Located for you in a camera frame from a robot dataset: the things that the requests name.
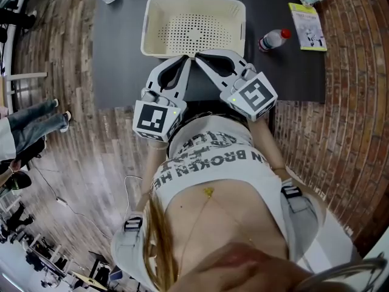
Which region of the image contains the person's white printed shirt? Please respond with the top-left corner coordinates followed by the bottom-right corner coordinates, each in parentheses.
top-left (111, 115), bottom-right (328, 292)

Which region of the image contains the person's right forearm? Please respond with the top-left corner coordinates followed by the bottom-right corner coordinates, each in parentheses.
top-left (250, 116), bottom-right (287, 173)

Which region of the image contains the red-capped white bottle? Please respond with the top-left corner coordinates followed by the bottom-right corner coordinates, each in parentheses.
top-left (258, 28), bottom-right (292, 53)

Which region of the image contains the gold pendant necklace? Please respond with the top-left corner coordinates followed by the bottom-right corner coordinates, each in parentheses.
top-left (179, 186), bottom-right (255, 273)

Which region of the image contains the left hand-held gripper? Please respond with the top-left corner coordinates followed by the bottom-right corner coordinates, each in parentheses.
top-left (132, 55), bottom-right (193, 143)

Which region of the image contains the yellow-green booklet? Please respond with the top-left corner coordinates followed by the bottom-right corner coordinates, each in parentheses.
top-left (287, 2), bottom-right (328, 52)

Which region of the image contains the person's left forearm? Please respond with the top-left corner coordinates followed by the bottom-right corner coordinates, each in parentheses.
top-left (140, 138), bottom-right (170, 207)

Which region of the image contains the grey shoulder strap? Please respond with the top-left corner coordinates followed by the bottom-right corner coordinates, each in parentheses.
top-left (111, 216), bottom-right (146, 285)
top-left (280, 184), bottom-right (326, 260)

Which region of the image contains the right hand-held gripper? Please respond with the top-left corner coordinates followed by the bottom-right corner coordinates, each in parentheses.
top-left (194, 49), bottom-right (279, 122)

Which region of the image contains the wooden desk with white legs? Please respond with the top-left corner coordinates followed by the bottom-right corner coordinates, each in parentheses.
top-left (0, 71), bottom-right (48, 116)

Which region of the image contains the white cable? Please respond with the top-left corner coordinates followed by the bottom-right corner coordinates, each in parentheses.
top-left (123, 175), bottom-right (144, 222)

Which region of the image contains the dark grey table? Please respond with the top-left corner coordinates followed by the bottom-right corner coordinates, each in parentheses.
top-left (92, 0), bottom-right (327, 133)

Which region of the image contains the cream perforated plastic basket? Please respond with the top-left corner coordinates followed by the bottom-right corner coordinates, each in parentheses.
top-left (140, 0), bottom-right (247, 58)

